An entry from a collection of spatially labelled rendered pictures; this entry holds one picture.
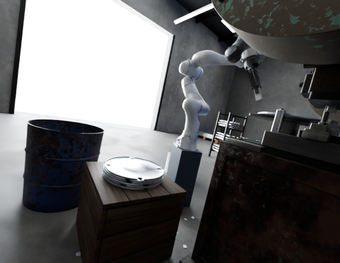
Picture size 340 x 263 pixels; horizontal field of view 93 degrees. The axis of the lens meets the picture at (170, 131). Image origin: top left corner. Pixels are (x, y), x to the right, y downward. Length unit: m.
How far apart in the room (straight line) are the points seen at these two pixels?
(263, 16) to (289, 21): 0.07
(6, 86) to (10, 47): 0.77
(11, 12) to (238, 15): 4.57
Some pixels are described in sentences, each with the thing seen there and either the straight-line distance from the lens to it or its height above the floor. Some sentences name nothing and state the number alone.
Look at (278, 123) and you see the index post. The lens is 0.75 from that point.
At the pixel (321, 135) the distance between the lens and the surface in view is 0.66.
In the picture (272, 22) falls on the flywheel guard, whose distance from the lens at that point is 0.56.
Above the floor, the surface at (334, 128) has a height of 0.76.
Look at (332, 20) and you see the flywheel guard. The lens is 0.51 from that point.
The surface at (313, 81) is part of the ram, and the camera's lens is 0.89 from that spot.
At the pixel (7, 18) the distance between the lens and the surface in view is 4.85.
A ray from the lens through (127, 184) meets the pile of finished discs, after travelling 0.72.
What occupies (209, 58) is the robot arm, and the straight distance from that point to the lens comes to 1.28.
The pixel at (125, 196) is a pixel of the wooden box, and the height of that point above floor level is 0.35.
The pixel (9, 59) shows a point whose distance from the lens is 4.73.
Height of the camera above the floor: 0.69
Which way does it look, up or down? 6 degrees down
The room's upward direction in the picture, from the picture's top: 12 degrees clockwise
